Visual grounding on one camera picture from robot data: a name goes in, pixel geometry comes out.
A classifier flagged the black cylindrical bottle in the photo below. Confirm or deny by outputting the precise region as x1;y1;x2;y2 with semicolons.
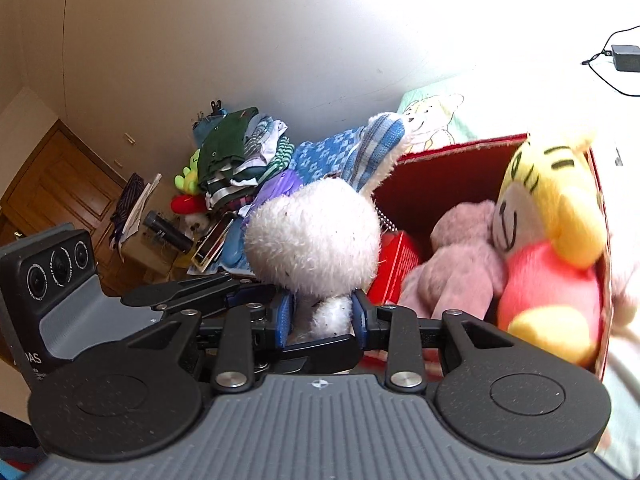
143;210;194;254

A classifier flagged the red cardboard box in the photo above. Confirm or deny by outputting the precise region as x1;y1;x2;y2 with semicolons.
369;132;614;379

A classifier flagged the white rabbit plush toy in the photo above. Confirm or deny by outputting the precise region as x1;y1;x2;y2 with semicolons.
243;112;417;347

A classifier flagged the pile of folded clothes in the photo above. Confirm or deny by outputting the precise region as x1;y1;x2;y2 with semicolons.
190;106;297;212

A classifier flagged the purple tissue pack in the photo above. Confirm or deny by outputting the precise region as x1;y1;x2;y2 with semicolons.
247;169;304;217

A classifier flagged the pink bear plush toy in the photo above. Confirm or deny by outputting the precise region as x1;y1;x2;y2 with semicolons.
397;201;509;322

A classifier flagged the black power adapter with cable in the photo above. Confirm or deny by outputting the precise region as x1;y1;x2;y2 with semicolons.
580;25;640;98

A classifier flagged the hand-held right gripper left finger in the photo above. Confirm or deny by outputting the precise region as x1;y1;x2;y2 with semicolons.
127;292;293;394

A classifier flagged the neon green toy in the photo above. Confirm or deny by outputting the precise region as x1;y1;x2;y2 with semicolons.
173;148;202;194

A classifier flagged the dark striped cloth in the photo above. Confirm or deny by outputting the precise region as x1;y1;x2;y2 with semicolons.
109;173;152;262

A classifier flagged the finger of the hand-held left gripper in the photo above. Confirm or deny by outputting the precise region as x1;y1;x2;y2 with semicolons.
257;336;365;376
120;271;276;313

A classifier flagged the black gold-edged case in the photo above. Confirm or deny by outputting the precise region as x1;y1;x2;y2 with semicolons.
192;212;237;269

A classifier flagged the yellow tiger plush toy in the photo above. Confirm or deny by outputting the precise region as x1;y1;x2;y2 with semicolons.
492;130;609;367

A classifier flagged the wooden door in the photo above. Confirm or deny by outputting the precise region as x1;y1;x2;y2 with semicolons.
0;119;127;242

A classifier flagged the blue plastic object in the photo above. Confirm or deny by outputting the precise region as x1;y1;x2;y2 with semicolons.
219;220;252;275

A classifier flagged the blue patterned towel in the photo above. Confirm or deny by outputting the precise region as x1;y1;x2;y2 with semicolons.
287;126;372;187

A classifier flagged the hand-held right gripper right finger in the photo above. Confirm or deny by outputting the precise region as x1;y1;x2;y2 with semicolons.
351;290;516;392

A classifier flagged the small red carton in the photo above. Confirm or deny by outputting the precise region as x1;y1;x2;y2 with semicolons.
369;230;424;307

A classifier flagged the red toy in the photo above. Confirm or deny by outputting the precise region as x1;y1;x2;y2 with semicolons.
170;193;209;215

